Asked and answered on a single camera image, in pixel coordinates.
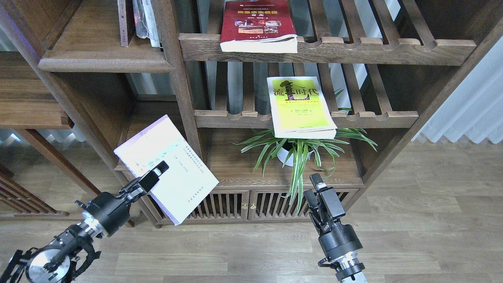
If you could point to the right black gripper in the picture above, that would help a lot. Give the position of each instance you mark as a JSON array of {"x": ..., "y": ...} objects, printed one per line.
[{"x": 338, "y": 241}]

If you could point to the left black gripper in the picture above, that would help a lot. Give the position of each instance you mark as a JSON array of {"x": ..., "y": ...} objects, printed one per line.
[{"x": 106, "y": 213}]

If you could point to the white lavender book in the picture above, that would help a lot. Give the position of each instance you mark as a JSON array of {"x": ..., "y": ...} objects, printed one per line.
[{"x": 185, "y": 183}]

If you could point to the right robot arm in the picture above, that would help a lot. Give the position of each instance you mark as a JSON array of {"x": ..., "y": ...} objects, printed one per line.
[{"x": 346, "y": 272}]

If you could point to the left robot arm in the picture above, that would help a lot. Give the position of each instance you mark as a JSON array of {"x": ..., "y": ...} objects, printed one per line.
[{"x": 70, "y": 253}]

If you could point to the green spider plant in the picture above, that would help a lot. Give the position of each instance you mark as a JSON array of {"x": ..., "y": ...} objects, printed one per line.
[{"x": 305, "y": 149}]

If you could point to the yellow green book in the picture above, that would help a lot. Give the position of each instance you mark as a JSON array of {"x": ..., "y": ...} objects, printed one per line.
[{"x": 299, "y": 108}]

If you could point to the dark wooden bookshelf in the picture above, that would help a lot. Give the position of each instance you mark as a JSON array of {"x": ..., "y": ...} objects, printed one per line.
[{"x": 398, "y": 72}]

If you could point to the plastic wrapped book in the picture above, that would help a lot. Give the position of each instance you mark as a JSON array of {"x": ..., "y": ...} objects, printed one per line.
[{"x": 139, "y": 19}]

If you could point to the white upright book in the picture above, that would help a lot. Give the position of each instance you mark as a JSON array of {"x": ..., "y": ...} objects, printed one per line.
[{"x": 150, "y": 22}]

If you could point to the brown upright book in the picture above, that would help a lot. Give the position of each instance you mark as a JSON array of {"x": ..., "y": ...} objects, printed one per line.
[{"x": 126, "y": 21}]

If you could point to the red cover book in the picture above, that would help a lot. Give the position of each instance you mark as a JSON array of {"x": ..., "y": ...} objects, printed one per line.
[{"x": 261, "y": 26}]

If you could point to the white curtain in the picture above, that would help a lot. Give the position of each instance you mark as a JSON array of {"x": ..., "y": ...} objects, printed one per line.
[{"x": 474, "y": 111}]

